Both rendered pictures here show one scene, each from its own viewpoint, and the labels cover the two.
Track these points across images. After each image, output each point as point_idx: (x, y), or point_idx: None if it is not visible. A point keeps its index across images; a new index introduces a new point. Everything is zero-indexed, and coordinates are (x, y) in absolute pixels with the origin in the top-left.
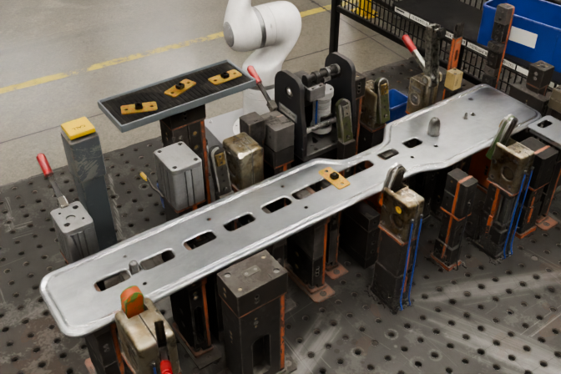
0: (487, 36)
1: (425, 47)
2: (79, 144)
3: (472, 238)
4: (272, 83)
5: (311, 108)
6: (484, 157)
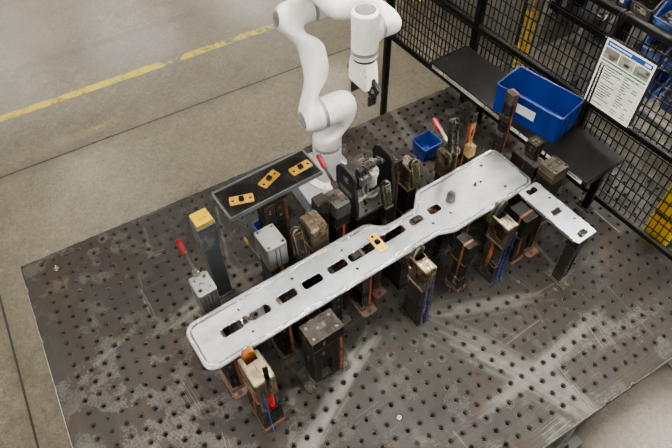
0: (499, 105)
1: (448, 133)
2: (203, 230)
3: (476, 264)
4: (335, 149)
5: None
6: None
